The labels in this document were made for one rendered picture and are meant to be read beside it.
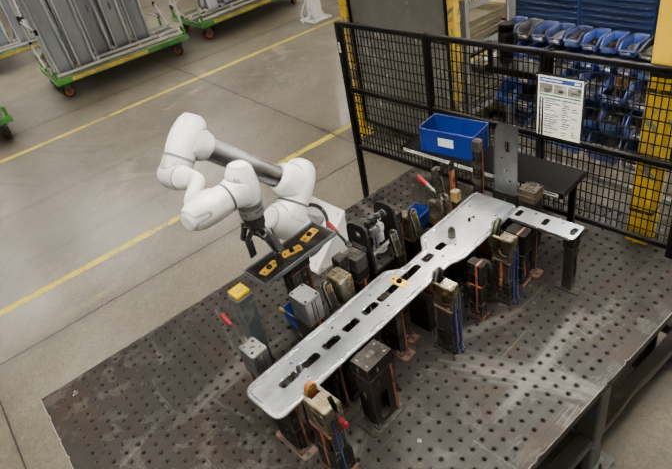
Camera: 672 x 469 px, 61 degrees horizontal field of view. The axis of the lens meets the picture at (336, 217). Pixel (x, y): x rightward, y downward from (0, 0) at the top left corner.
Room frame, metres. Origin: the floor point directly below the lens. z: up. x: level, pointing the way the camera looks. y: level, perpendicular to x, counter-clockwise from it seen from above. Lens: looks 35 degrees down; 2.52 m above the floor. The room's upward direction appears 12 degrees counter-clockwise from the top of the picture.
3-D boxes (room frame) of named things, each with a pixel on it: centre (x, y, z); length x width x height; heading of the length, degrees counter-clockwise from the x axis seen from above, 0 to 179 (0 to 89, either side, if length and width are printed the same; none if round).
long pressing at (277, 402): (1.64, -0.18, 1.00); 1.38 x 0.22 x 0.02; 128
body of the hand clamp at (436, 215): (2.07, -0.45, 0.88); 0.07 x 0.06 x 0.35; 38
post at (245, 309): (1.62, 0.40, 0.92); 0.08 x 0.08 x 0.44; 38
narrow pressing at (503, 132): (2.10, -0.77, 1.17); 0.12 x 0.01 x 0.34; 38
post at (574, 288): (1.74, -0.91, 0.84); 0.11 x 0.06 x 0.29; 38
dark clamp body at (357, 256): (1.79, -0.04, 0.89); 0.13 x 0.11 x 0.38; 38
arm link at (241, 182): (1.70, 0.30, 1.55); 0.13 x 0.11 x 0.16; 129
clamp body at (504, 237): (1.75, -0.64, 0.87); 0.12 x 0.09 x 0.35; 38
